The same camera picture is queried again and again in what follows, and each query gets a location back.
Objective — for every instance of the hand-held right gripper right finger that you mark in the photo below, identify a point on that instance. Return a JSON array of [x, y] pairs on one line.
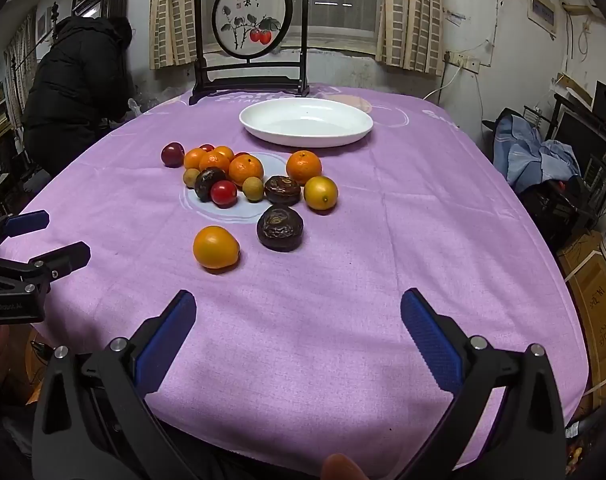
[[433, 342]]

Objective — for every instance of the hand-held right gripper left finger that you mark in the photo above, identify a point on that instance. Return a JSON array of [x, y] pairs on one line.
[[165, 342]]

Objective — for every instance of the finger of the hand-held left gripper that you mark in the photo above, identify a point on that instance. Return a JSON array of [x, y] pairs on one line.
[[27, 223], [63, 258]]

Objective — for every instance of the smooth yellow-orange kumquat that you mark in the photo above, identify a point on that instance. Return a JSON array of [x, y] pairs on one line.
[[321, 193], [216, 247]]

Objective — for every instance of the wrinkled dark passion fruit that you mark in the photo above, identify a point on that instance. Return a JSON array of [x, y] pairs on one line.
[[279, 228], [282, 191]]

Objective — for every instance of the orange tangerine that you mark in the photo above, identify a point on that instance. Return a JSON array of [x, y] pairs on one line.
[[225, 152], [193, 159], [213, 161], [303, 167], [246, 171]]

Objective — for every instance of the white oval plate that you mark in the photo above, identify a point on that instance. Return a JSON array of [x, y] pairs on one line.
[[305, 125]]

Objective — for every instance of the person's right hand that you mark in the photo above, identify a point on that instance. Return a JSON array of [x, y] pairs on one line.
[[342, 467]]

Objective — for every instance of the purple tablecloth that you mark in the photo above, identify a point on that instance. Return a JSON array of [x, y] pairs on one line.
[[333, 270]]

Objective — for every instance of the dark red plum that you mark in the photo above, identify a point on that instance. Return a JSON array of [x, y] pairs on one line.
[[172, 154]]

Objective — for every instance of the cardboard box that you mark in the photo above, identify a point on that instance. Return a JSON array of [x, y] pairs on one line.
[[595, 300]]

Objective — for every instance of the blue cloth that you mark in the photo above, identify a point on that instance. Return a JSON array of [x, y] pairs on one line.
[[528, 152]]

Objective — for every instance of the framed round painting screen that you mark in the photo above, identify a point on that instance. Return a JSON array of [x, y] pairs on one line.
[[248, 91]]

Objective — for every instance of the beige checked curtain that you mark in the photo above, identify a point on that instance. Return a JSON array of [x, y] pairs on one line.
[[175, 15], [408, 15]]

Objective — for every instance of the window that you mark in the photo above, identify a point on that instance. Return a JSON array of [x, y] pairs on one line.
[[343, 5]]

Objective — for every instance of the white wall power strip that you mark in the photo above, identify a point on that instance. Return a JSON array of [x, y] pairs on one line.
[[463, 61]]

